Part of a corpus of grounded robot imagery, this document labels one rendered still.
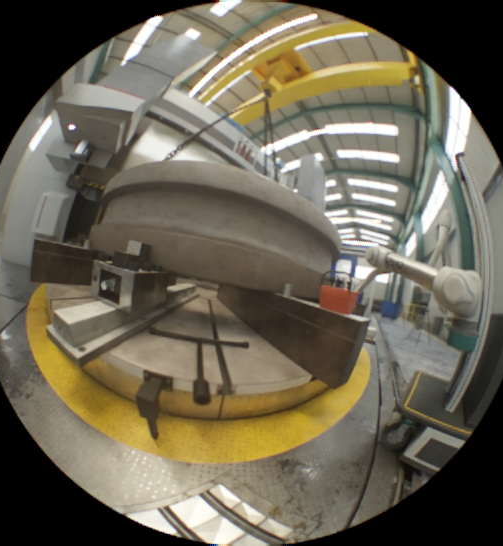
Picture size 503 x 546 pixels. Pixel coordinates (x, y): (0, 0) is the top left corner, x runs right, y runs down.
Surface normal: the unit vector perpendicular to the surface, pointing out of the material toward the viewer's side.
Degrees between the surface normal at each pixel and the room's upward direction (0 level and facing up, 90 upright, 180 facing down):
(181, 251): 90
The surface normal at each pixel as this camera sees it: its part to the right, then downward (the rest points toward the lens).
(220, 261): 0.26, 0.04
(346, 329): -0.87, -0.19
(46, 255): 0.93, 0.19
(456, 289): -0.98, -0.18
